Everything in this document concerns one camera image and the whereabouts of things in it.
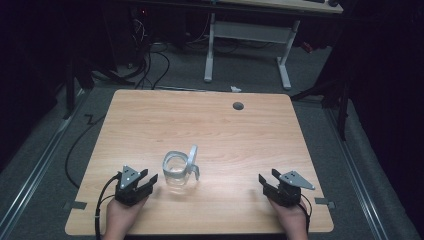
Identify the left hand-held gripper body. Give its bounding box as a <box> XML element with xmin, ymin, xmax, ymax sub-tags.
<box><xmin>114</xmin><ymin>165</ymin><xmax>155</xmax><ymax>207</ymax></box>

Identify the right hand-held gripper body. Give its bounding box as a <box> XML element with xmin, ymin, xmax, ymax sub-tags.
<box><xmin>262</xmin><ymin>170</ymin><xmax>316</xmax><ymax>208</ymax></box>

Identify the clear glass cup with lid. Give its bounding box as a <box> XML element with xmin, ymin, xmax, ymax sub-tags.
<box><xmin>161</xmin><ymin>143</ymin><xmax>201</xmax><ymax>195</ymax></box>

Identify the person's left hand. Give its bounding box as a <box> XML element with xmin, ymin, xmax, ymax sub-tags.
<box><xmin>103</xmin><ymin>195</ymin><xmax>150</xmax><ymax>240</ymax></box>

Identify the person's right hand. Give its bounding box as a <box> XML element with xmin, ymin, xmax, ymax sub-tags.
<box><xmin>267</xmin><ymin>197</ymin><xmax>309</xmax><ymax>240</ymax></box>

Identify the grey tape strip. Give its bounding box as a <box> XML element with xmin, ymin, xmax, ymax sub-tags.
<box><xmin>62</xmin><ymin>200</ymin><xmax>88</xmax><ymax>211</ymax></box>
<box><xmin>314</xmin><ymin>196</ymin><xmax>337</xmax><ymax>210</ymax></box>

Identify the black metal stand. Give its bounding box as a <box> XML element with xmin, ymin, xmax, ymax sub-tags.
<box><xmin>289</xmin><ymin>74</ymin><xmax>352</xmax><ymax>142</ymax></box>
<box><xmin>62</xmin><ymin>54</ymin><xmax>96</xmax><ymax>120</ymax></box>

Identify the white-framed desk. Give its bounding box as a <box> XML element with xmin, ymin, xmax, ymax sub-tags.
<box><xmin>203</xmin><ymin>0</ymin><xmax>344</xmax><ymax>91</ymax></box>

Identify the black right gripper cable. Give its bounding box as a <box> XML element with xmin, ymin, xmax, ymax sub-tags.
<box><xmin>298</xmin><ymin>193</ymin><xmax>313</xmax><ymax>234</ymax></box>

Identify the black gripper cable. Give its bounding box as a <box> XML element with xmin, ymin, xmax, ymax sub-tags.
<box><xmin>298</xmin><ymin>193</ymin><xmax>313</xmax><ymax>234</ymax></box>
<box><xmin>94</xmin><ymin>172</ymin><xmax>123</xmax><ymax>240</ymax></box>

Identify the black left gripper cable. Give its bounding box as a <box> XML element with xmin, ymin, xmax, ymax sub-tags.
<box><xmin>94</xmin><ymin>172</ymin><xmax>123</xmax><ymax>240</ymax></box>

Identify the black floor cable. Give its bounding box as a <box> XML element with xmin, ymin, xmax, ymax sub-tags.
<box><xmin>64</xmin><ymin>113</ymin><xmax>108</xmax><ymax>190</ymax></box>

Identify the metal floor rail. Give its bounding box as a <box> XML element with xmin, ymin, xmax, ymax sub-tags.
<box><xmin>0</xmin><ymin>89</ymin><xmax>88</xmax><ymax>234</ymax></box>
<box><xmin>325</xmin><ymin>107</ymin><xmax>391</xmax><ymax>240</ymax></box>

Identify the bundle of black cables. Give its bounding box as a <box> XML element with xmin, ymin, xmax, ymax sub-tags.
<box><xmin>126</xmin><ymin>13</ymin><xmax>172</xmax><ymax>91</ymax></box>

